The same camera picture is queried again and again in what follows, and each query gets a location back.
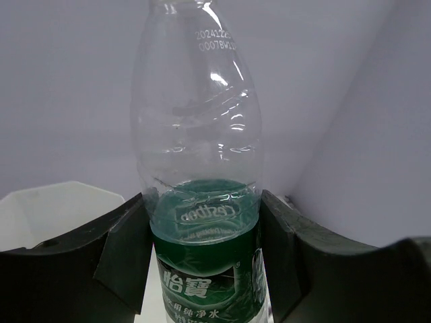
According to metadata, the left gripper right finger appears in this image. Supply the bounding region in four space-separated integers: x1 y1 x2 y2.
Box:
260 190 430 322

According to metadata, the translucent white plastic bin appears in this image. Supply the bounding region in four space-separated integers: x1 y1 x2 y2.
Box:
1 181 166 322

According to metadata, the clear bottle green label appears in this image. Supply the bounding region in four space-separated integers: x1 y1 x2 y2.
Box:
131 1 269 322

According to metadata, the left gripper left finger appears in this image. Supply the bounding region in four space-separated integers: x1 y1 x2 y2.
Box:
1 195 152 322

